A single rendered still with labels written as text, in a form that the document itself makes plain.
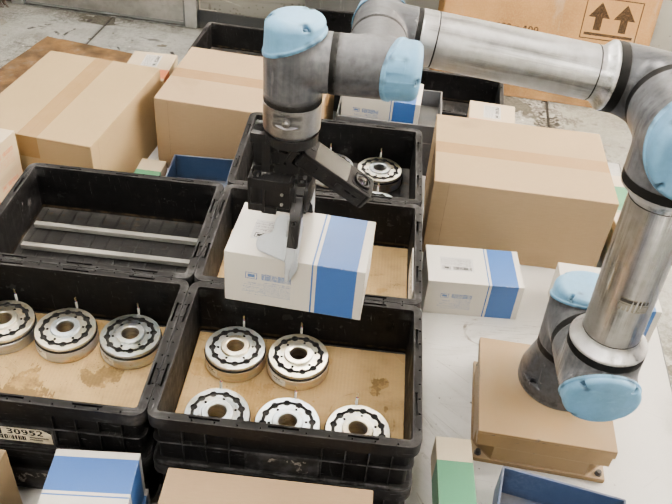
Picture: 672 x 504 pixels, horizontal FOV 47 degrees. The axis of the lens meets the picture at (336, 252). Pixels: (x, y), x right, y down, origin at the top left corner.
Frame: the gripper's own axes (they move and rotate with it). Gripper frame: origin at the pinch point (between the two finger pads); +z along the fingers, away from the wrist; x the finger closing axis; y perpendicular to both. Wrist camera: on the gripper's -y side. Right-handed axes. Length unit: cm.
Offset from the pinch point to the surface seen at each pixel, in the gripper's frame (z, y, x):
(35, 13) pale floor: 110, 206, -302
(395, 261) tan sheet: 28.5, -13.4, -35.5
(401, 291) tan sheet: 28.6, -15.5, -26.7
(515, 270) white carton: 33, -39, -44
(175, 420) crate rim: 18.2, 13.8, 19.9
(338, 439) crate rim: 18.5, -9.5, 18.1
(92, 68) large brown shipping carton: 21, 70, -84
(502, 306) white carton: 38, -37, -38
